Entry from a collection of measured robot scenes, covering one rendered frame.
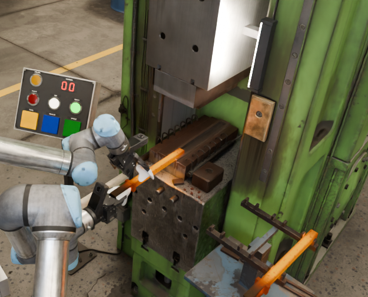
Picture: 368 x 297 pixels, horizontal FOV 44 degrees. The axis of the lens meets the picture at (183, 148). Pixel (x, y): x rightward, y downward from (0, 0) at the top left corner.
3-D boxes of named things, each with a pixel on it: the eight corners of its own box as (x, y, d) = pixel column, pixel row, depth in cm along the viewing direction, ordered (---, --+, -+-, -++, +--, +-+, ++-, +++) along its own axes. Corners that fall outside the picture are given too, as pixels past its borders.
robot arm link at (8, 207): (-25, 215, 115) (12, 273, 156) (20, 215, 117) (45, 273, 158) (-16, 175, 121) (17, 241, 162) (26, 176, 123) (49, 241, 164)
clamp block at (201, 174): (207, 194, 187) (209, 181, 183) (191, 184, 191) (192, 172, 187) (222, 180, 195) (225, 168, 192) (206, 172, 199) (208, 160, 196)
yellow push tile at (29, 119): (35, 130, 201) (37, 113, 201) (19, 126, 202) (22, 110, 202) (37, 130, 203) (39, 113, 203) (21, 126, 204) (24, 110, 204)
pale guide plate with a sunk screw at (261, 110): (263, 142, 174) (273, 104, 164) (244, 132, 178) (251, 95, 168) (266, 140, 175) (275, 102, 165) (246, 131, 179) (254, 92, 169)
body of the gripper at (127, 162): (113, 169, 167) (102, 152, 157) (128, 151, 170) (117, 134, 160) (129, 178, 164) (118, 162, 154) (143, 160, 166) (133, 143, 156)
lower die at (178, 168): (184, 181, 193) (186, 165, 188) (148, 161, 202) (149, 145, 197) (235, 141, 221) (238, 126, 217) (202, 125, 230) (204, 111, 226)
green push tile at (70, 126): (78, 138, 199) (81, 122, 198) (62, 135, 199) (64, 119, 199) (79, 138, 201) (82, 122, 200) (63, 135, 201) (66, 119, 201)
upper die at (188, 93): (193, 108, 172) (196, 86, 167) (153, 90, 181) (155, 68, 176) (249, 75, 201) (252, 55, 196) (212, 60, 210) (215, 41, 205)
